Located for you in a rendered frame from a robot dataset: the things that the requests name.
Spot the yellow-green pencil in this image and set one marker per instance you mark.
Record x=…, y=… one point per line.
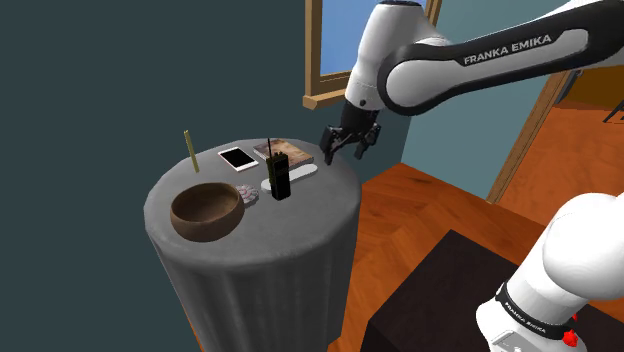
x=192, y=153

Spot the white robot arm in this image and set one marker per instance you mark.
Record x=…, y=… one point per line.
x=419, y=83

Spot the small patterned round shell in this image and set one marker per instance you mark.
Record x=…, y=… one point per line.
x=248, y=194

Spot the black walkie-talkie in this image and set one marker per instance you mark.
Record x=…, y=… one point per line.
x=280, y=180

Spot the white oblong remote control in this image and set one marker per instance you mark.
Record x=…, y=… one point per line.
x=303, y=171

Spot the wooden framed window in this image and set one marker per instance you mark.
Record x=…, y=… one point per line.
x=336, y=39

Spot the brown book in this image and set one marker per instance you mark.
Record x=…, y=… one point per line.
x=292, y=152

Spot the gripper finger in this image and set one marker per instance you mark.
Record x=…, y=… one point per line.
x=329, y=144
x=369, y=140

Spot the round table with grey cloth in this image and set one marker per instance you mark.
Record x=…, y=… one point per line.
x=273, y=253

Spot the white smartphone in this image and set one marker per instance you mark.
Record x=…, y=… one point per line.
x=238, y=159

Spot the wooden door frame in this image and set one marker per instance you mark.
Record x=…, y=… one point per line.
x=529, y=136

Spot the brown wooden bowl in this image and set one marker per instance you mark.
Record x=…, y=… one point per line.
x=207, y=219

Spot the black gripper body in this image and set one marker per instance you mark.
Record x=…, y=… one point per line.
x=358, y=119

